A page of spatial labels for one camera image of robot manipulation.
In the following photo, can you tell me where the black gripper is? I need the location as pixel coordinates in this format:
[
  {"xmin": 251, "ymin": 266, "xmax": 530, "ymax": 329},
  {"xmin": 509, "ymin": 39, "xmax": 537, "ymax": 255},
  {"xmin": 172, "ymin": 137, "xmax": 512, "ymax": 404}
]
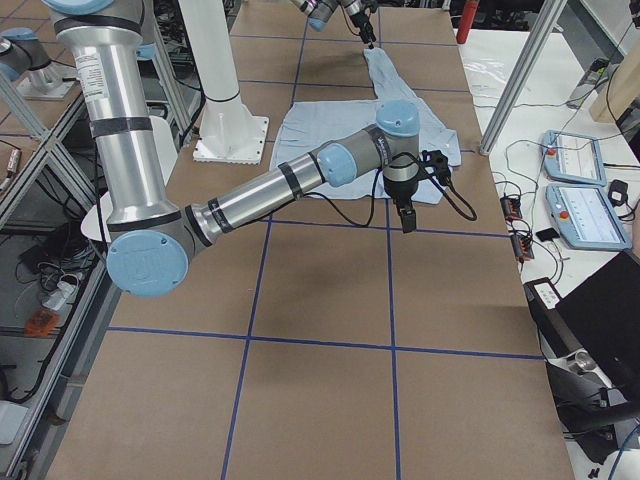
[
  {"xmin": 347, "ymin": 2, "xmax": 376, "ymax": 48},
  {"xmin": 393, "ymin": 194, "xmax": 417, "ymax": 233}
]

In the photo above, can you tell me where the light blue button-up shirt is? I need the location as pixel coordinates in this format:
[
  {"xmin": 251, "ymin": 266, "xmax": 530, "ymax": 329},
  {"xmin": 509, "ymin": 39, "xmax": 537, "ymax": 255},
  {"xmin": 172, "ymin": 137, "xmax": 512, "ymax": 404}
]
[{"xmin": 268, "ymin": 47, "xmax": 462, "ymax": 205}]

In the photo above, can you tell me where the upper orange black adapter box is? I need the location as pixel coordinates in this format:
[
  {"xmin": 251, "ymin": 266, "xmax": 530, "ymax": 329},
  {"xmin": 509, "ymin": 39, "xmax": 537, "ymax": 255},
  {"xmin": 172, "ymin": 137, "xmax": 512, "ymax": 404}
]
[{"xmin": 500, "ymin": 196, "xmax": 523, "ymax": 221}]

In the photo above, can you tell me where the orange black adapter box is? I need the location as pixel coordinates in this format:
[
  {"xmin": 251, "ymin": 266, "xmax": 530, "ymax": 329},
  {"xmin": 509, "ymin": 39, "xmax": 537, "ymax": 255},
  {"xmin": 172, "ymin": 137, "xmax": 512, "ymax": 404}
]
[
  {"xmin": 510, "ymin": 232, "xmax": 535, "ymax": 263},
  {"xmin": 500, "ymin": 196, "xmax": 523, "ymax": 221}
]

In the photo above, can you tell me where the red fire extinguisher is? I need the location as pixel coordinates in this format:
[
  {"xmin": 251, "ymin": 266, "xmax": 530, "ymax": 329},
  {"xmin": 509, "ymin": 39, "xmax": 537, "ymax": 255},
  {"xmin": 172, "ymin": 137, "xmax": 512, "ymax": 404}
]
[{"xmin": 456, "ymin": 0, "xmax": 479, "ymax": 45}]

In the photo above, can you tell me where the lower orange black adapter box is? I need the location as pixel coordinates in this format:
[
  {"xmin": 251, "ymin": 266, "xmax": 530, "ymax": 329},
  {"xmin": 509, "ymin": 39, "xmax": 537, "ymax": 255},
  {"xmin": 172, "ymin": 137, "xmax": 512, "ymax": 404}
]
[{"xmin": 510, "ymin": 232, "xmax": 535, "ymax": 263}]

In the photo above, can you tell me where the clear plastic sheet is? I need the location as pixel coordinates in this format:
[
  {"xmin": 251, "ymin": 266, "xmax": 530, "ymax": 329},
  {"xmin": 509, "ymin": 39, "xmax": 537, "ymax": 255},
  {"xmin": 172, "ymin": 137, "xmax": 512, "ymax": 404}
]
[{"xmin": 463, "ymin": 58, "xmax": 508, "ymax": 99}]

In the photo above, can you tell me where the small black phone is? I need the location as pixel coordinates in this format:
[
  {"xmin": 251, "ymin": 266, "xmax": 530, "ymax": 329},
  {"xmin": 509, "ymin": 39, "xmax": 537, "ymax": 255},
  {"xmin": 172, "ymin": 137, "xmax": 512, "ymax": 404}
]
[{"xmin": 535, "ymin": 227, "xmax": 560, "ymax": 242}]

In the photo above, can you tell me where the upper blue teach pendant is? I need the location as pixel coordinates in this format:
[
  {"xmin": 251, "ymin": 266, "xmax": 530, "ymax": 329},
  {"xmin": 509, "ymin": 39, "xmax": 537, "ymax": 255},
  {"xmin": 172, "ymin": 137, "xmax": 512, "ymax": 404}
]
[{"xmin": 542, "ymin": 130, "xmax": 607, "ymax": 186}]

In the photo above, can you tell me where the blue teach pendant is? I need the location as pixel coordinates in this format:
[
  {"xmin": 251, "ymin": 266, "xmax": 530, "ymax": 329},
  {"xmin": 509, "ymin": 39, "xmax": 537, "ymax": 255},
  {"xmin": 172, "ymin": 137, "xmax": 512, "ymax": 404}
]
[
  {"xmin": 542, "ymin": 130, "xmax": 607, "ymax": 186},
  {"xmin": 545, "ymin": 183, "xmax": 631, "ymax": 251}
]

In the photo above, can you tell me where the lower blue teach pendant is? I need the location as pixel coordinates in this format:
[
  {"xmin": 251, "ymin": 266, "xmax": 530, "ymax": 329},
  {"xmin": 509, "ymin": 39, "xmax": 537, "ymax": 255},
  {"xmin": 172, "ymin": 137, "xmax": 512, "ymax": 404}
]
[{"xmin": 545, "ymin": 183, "xmax": 631, "ymax": 251}]

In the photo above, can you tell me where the black power adapter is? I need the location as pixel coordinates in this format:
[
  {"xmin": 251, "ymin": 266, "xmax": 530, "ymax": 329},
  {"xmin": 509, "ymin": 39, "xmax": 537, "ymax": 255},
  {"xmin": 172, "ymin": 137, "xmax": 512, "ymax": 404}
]
[{"xmin": 607, "ymin": 179, "xmax": 629, "ymax": 207}]

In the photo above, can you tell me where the black laptop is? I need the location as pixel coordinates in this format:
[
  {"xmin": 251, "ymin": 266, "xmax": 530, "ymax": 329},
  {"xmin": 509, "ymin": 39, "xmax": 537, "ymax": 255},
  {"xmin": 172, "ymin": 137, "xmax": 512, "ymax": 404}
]
[{"xmin": 524, "ymin": 250, "xmax": 639, "ymax": 400}]

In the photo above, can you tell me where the white chair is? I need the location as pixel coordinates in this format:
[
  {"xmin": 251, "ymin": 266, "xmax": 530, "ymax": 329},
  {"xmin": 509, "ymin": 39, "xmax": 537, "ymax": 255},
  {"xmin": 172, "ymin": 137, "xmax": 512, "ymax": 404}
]
[{"xmin": 81, "ymin": 116, "xmax": 180, "ymax": 240}]

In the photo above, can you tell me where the orange device under table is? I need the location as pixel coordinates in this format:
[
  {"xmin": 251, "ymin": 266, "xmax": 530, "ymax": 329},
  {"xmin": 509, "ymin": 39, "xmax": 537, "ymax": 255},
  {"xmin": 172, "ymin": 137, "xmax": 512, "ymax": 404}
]
[{"xmin": 24, "ymin": 308, "xmax": 60, "ymax": 338}]

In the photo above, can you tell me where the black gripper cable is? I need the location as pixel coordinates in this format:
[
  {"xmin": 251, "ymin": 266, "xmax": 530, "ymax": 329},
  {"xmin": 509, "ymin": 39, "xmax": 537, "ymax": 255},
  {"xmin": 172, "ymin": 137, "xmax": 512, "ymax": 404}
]
[{"xmin": 294, "ymin": 154, "xmax": 477, "ymax": 227}]

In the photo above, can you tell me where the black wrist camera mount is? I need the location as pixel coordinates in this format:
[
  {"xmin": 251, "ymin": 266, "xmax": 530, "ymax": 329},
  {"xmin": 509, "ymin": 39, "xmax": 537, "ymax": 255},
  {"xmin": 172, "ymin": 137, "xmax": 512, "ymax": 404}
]
[{"xmin": 420, "ymin": 150, "xmax": 452, "ymax": 187}]

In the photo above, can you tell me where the white camera pillar with base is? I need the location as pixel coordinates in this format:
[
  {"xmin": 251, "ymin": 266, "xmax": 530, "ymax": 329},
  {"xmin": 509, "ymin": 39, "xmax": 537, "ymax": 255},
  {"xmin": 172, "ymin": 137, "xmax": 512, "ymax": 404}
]
[{"xmin": 179, "ymin": 0, "xmax": 269, "ymax": 164}]

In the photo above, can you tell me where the aluminium frame post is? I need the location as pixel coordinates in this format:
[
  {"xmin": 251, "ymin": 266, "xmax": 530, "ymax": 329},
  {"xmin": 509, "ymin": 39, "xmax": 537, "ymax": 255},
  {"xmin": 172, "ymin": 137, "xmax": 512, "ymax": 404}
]
[{"xmin": 479, "ymin": 0, "xmax": 567, "ymax": 156}]

